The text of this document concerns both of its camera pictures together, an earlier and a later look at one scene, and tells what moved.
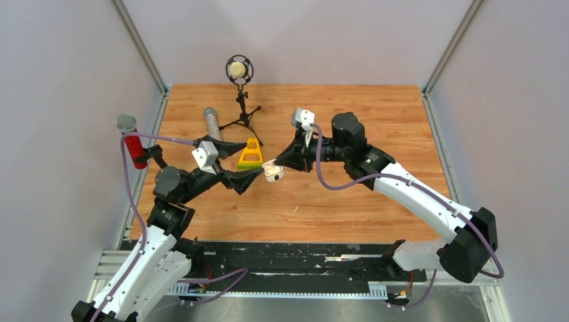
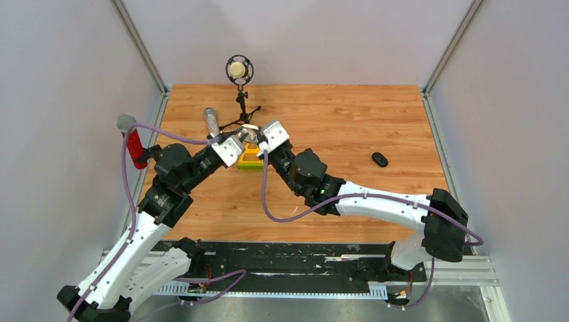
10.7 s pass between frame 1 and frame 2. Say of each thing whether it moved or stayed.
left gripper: moved
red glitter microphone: stayed
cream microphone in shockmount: stayed
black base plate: stayed
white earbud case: moved
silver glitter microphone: stayed
